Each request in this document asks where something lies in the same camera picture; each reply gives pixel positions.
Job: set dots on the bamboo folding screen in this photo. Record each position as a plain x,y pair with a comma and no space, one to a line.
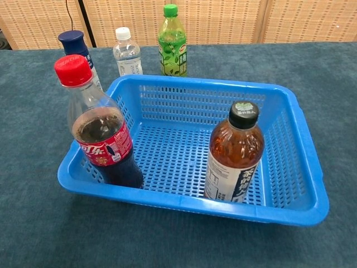
223,19

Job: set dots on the green soda bottle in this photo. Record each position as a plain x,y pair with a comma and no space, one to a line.
172,53

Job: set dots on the brown tea bottle black cap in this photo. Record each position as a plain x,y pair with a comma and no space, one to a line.
234,150

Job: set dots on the clear water bottle white cap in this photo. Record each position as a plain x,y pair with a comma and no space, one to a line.
127,56

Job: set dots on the white bottle dark blue cap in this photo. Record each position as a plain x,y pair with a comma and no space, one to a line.
72,42

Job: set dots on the teal carpet table mat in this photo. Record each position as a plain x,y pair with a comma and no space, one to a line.
42,209

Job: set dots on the blue perforated plastic basket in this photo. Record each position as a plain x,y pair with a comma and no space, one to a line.
173,134

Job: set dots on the cola bottle red cap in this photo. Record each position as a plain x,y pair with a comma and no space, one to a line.
106,145

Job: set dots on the black tripod stand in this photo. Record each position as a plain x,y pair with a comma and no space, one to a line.
87,25

